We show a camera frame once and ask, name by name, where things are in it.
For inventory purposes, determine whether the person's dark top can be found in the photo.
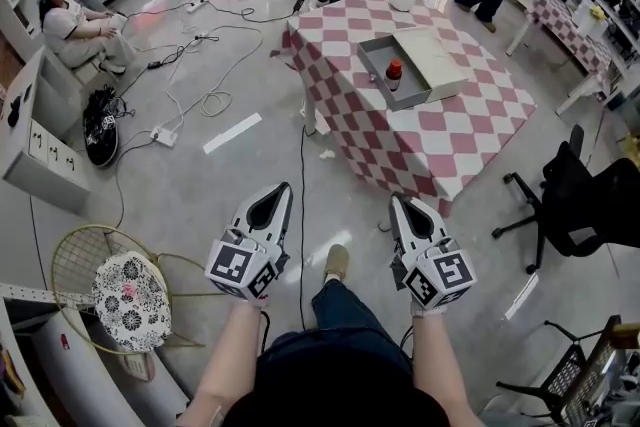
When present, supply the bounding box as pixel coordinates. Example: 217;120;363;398
219;326;454;427

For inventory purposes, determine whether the gold wire chair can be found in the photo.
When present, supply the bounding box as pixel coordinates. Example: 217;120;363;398
50;223;214;357

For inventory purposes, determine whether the white floor tape strip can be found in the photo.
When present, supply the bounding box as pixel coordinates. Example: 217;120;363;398
202;112;264;156

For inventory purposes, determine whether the small brown bottle red cap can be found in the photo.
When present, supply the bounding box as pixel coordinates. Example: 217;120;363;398
384;58;405;94

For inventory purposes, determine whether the person's left forearm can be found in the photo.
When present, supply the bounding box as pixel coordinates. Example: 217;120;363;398
175;300;266;427

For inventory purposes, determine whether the white metal shelf unit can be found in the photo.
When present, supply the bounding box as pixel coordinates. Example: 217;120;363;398
0;281;192;427

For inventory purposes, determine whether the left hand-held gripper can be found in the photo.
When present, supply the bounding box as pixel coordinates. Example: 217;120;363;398
204;181;295;309

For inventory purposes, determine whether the floral black white cushion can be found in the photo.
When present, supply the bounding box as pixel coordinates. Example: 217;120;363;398
90;250;174;354

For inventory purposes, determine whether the long black floor cable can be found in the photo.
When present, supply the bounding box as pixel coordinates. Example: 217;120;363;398
297;123;308;332

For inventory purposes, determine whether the person's beige shoe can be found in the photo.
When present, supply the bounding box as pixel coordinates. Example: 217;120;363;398
323;243;351;284

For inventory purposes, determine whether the grey cardboard box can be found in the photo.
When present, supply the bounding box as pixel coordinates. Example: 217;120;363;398
356;26;471;113

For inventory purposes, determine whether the person's blue jeans leg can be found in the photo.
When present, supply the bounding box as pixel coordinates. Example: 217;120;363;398
311;278;401;351

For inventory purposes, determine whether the person's right forearm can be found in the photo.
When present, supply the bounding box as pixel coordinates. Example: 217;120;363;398
409;305;487;427

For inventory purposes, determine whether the small pink checked table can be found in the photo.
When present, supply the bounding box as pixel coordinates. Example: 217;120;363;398
503;0;617;117

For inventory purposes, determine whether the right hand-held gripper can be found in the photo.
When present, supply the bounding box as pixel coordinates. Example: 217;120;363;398
388;192;479;312

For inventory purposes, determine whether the white coiled cable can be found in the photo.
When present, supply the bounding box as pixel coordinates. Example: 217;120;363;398
164;22;265;132

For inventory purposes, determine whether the white low cabinet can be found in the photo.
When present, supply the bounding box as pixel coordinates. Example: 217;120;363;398
1;45;92;217

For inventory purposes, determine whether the pink checked tablecloth table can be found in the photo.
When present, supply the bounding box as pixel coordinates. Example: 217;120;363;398
281;0;539;219

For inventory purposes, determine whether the black mesh chair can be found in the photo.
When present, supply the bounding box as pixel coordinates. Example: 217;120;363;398
495;313;640;427

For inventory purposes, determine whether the black office chair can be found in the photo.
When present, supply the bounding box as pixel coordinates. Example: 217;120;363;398
491;123;640;276

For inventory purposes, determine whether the black printed bag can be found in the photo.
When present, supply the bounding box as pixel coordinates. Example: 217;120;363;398
81;86;122;169

